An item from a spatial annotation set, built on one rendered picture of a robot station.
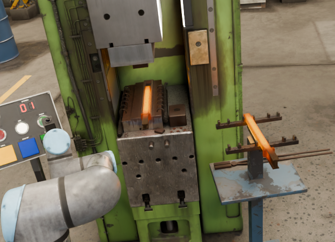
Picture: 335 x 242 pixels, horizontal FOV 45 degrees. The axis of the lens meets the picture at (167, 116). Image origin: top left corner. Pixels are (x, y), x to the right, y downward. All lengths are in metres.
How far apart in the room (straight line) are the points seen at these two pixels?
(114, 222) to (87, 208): 1.73
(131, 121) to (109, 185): 1.09
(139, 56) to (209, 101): 0.48
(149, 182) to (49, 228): 1.27
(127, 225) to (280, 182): 1.09
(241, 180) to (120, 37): 0.87
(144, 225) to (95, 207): 1.46
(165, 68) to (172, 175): 0.66
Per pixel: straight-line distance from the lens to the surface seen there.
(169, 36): 2.32
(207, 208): 2.55
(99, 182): 0.92
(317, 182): 3.12
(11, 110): 1.95
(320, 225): 2.81
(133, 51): 1.84
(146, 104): 2.07
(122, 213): 2.57
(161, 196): 2.20
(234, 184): 1.96
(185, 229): 2.45
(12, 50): 6.47
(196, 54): 1.98
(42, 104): 1.95
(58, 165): 1.48
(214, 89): 2.09
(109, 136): 2.23
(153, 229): 2.44
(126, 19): 1.80
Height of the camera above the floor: 1.96
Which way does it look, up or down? 30 degrees down
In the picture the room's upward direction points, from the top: 8 degrees counter-clockwise
